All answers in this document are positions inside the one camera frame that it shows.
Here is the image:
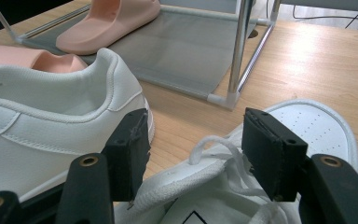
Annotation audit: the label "white sneaker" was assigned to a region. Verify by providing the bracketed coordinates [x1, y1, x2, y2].
[113, 98, 358, 224]
[0, 47, 156, 203]

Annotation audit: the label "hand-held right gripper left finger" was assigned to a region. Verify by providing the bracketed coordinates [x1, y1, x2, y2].
[101, 107, 152, 210]

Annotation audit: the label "black floor cables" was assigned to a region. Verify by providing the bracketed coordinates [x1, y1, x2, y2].
[292, 4, 358, 32]

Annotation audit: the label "metal shoe rack grey shelves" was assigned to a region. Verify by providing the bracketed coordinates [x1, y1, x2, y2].
[0, 0, 282, 111]

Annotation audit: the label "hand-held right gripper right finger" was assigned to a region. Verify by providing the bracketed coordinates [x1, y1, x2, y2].
[241, 106, 310, 203]

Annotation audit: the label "white desk frame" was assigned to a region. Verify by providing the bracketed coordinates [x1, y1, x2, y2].
[281, 0, 358, 13]

